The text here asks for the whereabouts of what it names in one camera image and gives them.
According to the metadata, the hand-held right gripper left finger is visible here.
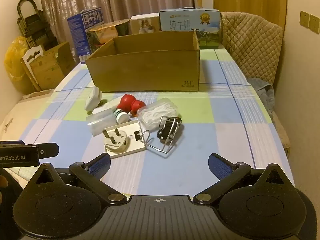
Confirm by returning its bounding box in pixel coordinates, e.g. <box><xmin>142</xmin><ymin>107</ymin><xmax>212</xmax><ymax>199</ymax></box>
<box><xmin>22</xmin><ymin>152</ymin><xmax>128</xmax><ymax>205</ymax></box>

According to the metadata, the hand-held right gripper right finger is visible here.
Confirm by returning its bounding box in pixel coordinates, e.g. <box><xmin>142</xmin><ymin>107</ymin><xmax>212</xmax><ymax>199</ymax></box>
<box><xmin>192</xmin><ymin>152</ymin><xmax>298</xmax><ymax>205</ymax></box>

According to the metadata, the clear plastic container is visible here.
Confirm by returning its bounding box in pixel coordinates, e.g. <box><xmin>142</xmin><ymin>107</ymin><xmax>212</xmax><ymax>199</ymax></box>
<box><xmin>86</xmin><ymin>111</ymin><xmax>118</xmax><ymax>137</ymax></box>

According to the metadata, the white tube pack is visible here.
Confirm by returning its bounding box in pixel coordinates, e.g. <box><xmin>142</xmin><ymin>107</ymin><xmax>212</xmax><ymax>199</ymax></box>
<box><xmin>92</xmin><ymin>97</ymin><xmax>125</xmax><ymax>115</ymax></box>

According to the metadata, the white plug adapter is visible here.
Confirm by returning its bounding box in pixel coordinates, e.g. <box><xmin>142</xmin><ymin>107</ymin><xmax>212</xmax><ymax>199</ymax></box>
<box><xmin>85</xmin><ymin>86</ymin><xmax>102</xmax><ymax>112</ymax></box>

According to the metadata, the clear floss pick box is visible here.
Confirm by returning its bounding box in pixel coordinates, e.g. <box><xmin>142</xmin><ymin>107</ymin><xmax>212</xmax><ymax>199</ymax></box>
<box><xmin>137</xmin><ymin>97</ymin><xmax>179</xmax><ymax>132</ymax></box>

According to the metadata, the brown cardboard box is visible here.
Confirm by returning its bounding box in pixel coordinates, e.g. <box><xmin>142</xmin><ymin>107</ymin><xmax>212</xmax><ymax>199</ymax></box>
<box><xmin>86</xmin><ymin>31</ymin><xmax>200</xmax><ymax>92</ymax></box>

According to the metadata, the white three-prong plug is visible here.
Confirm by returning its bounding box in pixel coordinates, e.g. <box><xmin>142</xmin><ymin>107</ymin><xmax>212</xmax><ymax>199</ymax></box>
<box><xmin>103</xmin><ymin>127</ymin><xmax>130</xmax><ymax>153</ymax></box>

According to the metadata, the white socket panel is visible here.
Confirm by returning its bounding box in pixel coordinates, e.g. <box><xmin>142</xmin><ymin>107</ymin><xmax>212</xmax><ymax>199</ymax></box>
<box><xmin>105</xmin><ymin>120</ymin><xmax>148</xmax><ymax>159</ymax></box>

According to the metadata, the checked tablecloth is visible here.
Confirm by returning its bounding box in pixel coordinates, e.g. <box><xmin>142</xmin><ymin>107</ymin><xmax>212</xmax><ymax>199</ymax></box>
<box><xmin>0</xmin><ymin>49</ymin><xmax>295</xmax><ymax>198</ymax></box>

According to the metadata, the small green white bottle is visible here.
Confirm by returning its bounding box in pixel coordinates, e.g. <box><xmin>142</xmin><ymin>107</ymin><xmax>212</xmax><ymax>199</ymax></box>
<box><xmin>114</xmin><ymin>109</ymin><xmax>129</xmax><ymax>124</ymax></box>

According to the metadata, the black toy car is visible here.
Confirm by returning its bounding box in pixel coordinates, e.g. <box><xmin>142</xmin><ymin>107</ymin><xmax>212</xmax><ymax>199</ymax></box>
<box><xmin>157</xmin><ymin>117</ymin><xmax>182</xmax><ymax>140</ymax></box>

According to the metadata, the red toy figure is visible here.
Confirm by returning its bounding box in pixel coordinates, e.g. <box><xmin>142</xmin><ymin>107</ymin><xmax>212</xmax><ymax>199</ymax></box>
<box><xmin>118</xmin><ymin>94</ymin><xmax>145</xmax><ymax>117</ymax></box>

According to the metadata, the yellow plastic bag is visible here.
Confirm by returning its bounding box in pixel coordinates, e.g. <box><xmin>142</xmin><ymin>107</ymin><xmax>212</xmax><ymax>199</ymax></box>
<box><xmin>5</xmin><ymin>36</ymin><xmax>28</xmax><ymax>90</ymax></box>

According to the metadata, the brown cardboard packaging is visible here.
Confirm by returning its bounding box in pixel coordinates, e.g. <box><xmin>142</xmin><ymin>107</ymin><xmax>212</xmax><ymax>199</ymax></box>
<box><xmin>22</xmin><ymin>41</ymin><xmax>73</xmax><ymax>92</ymax></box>

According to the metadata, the grey cloth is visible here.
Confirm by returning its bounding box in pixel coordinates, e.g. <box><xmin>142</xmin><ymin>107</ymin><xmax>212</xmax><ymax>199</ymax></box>
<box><xmin>247</xmin><ymin>78</ymin><xmax>275</xmax><ymax>117</ymax></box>

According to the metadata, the black folding cart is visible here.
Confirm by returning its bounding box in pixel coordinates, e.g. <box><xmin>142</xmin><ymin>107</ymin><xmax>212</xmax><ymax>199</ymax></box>
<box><xmin>16</xmin><ymin>0</ymin><xmax>59</xmax><ymax>53</ymax></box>

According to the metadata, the dark blue milk carton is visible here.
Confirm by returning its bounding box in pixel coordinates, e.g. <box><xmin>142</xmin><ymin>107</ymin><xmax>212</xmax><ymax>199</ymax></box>
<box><xmin>67</xmin><ymin>7</ymin><xmax>104</xmax><ymax>64</ymax></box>

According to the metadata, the beige quilted chair cover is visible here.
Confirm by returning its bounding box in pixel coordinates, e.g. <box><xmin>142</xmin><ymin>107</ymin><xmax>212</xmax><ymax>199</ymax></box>
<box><xmin>221</xmin><ymin>11</ymin><xmax>284</xmax><ymax>85</ymax></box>

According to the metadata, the instant noodle bowl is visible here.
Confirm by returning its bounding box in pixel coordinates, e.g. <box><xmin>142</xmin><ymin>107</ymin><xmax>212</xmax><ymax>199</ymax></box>
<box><xmin>87</xmin><ymin>20</ymin><xmax>130</xmax><ymax>46</ymax></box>

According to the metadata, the white appliance box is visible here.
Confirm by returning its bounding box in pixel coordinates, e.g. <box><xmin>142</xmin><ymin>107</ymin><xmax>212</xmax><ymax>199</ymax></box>
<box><xmin>130</xmin><ymin>15</ymin><xmax>160</xmax><ymax>34</ymax></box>

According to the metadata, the light blue milk carton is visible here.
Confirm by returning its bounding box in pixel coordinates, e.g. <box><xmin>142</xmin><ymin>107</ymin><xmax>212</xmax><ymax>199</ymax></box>
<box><xmin>159</xmin><ymin>8</ymin><xmax>222</xmax><ymax>50</ymax></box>

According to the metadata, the metal wire holder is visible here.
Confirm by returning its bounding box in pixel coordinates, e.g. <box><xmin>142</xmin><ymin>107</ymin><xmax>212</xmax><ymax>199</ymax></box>
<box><xmin>139</xmin><ymin>116</ymin><xmax>179</xmax><ymax>159</ymax></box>

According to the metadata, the yellow wall socket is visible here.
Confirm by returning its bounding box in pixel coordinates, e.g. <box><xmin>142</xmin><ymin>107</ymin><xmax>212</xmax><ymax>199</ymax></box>
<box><xmin>309</xmin><ymin>14</ymin><xmax>320</xmax><ymax>35</ymax></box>
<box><xmin>300</xmin><ymin>10</ymin><xmax>310</xmax><ymax>29</ymax></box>

